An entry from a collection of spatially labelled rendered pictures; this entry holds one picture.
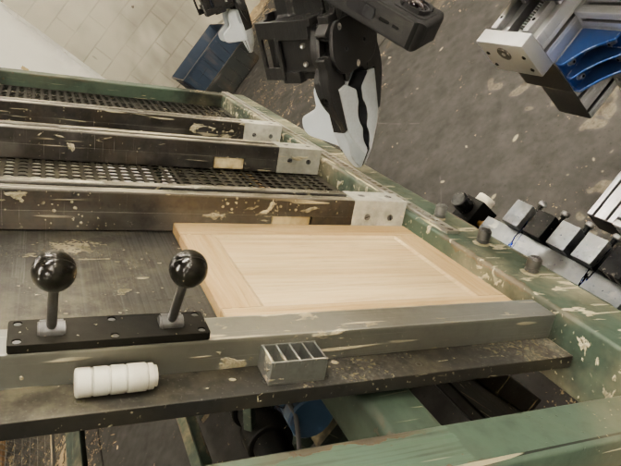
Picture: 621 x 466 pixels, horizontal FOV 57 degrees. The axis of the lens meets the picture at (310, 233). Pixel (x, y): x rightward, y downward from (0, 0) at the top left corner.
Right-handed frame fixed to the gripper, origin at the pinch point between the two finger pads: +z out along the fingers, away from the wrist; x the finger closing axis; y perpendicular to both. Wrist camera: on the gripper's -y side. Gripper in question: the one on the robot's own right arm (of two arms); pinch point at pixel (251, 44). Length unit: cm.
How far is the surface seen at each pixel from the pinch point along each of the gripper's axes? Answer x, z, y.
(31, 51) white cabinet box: -348, 12, 55
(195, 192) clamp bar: 21.0, 14.9, 25.2
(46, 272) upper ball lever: 68, -4, 43
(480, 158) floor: -73, 97, -98
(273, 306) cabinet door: 54, 22, 25
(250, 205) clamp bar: 21.9, 21.7, 17.2
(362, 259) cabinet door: 38, 33, 6
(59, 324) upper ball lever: 62, 5, 46
